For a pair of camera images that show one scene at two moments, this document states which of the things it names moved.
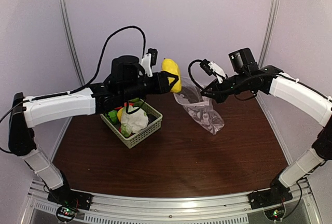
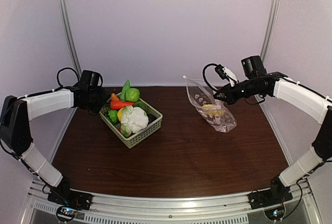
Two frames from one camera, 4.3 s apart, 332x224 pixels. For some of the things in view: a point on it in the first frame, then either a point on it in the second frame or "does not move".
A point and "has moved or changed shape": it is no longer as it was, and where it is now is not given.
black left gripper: [161, 85] → [105, 96]
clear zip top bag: [199, 106] has moved or changed shape
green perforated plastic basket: [152, 127] does not move
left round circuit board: [65, 213] does not move
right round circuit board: [275, 214] does not move
